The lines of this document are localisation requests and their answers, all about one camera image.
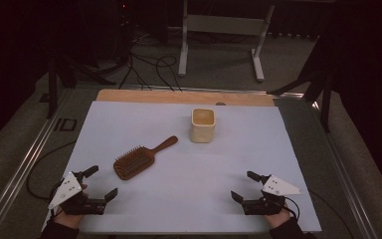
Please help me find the white table mat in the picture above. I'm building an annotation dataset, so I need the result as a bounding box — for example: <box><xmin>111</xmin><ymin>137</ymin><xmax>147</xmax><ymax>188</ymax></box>
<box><xmin>41</xmin><ymin>101</ymin><xmax>322</xmax><ymax>235</ymax></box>

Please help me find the person's right hand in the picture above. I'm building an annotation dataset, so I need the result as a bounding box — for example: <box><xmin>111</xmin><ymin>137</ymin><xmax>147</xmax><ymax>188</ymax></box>
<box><xmin>264</xmin><ymin>211</ymin><xmax>292</xmax><ymax>230</ymax></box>

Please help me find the bundle of black floor cables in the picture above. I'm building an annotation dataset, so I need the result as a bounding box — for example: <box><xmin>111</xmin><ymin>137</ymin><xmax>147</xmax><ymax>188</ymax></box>
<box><xmin>117</xmin><ymin>33</ymin><xmax>184</xmax><ymax>93</ymax></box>

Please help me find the aluminium floor rail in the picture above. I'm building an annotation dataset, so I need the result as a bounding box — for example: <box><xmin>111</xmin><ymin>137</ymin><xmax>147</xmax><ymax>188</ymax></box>
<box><xmin>0</xmin><ymin>89</ymin><xmax>75</xmax><ymax>239</ymax></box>
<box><xmin>311</xmin><ymin>99</ymin><xmax>380</xmax><ymax>239</ymax></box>

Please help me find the person's left hand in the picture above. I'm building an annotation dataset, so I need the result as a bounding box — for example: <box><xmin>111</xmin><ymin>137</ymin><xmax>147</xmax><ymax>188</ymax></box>
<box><xmin>53</xmin><ymin>212</ymin><xmax>86</xmax><ymax>230</ymax></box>

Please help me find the white metal stand frame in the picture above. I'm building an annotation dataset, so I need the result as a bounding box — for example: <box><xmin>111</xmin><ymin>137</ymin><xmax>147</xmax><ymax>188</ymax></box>
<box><xmin>177</xmin><ymin>0</ymin><xmax>276</xmax><ymax>83</ymax></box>

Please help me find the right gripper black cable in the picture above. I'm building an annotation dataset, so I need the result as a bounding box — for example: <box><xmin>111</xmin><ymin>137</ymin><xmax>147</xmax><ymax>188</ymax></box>
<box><xmin>284</xmin><ymin>197</ymin><xmax>301</xmax><ymax>222</ymax></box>

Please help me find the black metal stand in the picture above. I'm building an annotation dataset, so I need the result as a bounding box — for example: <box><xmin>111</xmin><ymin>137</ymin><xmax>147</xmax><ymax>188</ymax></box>
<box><xmin>267</xmin><ymin>33</ymin><xmax>335</xmax><ymax>133</ymax></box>
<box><xmin>45</xmin><ymin>49</ymin><xmax>117</xmax><ymax>120</ymax></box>

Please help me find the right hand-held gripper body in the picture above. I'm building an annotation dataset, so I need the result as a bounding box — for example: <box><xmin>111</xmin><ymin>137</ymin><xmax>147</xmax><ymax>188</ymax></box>
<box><xmin>241</xmin><ymin>174</ymin><xmax>304</xmax><ymax>216</ymax></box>

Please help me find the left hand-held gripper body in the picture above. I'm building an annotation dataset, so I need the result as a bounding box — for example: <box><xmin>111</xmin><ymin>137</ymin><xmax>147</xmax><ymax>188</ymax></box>
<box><xmin>48</xmin><ymin>170</ymin><xmax>107</xmax><ymax>217</ymax></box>

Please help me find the brown wooden hairbrush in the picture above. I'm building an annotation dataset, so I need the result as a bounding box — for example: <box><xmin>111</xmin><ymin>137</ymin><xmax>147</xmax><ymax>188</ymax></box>
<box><xmin>112</xmin><ymin>134</ymin><xmax>179</xmax><ymax>181</ymax></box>

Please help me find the black floor cable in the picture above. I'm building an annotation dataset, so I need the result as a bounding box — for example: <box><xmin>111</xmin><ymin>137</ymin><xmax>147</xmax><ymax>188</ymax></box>
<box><xmin>307</xmin><ymin>188</ymin><xmax>356</xmax><ymax>239</ymax></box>
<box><xmin>25</xmin><ymin>140</ymin><xmax>78</xmax><ymax>202</ymax></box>

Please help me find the beige square cup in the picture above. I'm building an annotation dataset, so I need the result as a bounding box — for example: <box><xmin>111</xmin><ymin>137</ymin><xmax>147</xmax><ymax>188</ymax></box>
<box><xmin>190</xmin><ymin>108</ymin><xmax>217</xmax><ymax>144</ymax></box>

